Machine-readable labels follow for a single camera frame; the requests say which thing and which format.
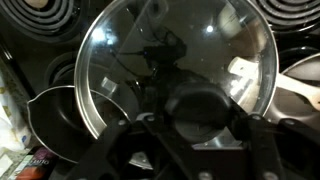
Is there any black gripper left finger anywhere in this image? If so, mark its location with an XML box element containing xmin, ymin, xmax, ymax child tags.
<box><xmin>66</xmin><ymin>114</ymin><xmax>174</xmax><ymax>180</ymax></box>

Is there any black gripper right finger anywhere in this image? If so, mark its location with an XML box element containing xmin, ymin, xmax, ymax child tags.
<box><xmin>233</xmin><ymin>112</ymin><xmax>320</xmax><ymax>180</ymax></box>

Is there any glass pot lid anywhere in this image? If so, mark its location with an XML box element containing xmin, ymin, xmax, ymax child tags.
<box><xmin>73</xmin><ymin>0</ymin><xmax>280</xmax><ymax>169</ymax></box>

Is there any black pot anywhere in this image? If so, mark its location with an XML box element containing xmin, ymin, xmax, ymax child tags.
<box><xmin>26</xmin><ymin>85</ymin><xmax>134</xmax><ymax>164</ymax></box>

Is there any black frying pan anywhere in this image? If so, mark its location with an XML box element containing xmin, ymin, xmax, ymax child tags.
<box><xmin>264</xmin><ymin>53</ymin><xmax>320</xmax><ymax>130</ymax></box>

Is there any red black package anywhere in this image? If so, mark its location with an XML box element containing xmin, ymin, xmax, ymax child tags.
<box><xmin>14</xmin><ymin>147</ymin><xmax>58</xmax><ymax>180</ymax></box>

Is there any wooden spatula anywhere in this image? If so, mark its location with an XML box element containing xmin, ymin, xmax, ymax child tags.
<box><xmin>228</xmin><ymin>57</ymin><xmax>320</xmax><ymax>111</ymax></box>

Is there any white dish towel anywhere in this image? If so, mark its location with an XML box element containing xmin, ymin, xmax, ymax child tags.
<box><xmin>0</xmin><ymin>75</ymin><xmax>31</xmax><ymax>151</ymax></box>

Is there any black electric stove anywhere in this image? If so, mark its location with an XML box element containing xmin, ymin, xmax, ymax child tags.
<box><xmin>0</xmin><ymin>0</ymin><xmax>320</xmax><ymax>180</ymax></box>

